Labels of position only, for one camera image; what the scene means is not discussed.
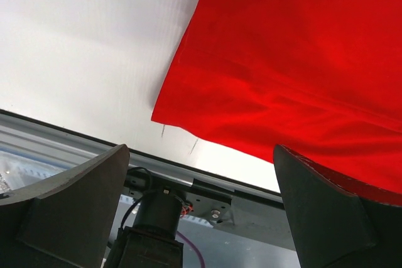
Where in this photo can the aluminium rail frame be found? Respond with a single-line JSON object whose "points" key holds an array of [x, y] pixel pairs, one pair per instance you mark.
{"points": [[83, 143]]}

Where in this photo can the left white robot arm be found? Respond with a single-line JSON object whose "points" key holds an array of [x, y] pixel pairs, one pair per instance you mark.
{"points": [[144, 247]]}

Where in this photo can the red t shirt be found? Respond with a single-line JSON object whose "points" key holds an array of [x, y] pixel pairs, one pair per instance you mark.
{"points": [[322, 77]]}

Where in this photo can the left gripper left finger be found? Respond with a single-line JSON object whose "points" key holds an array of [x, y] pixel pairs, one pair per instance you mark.
{"points": [[66, 219]]}

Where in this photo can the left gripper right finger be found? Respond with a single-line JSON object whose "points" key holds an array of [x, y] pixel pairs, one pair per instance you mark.
{"points": [[336, 220]]}

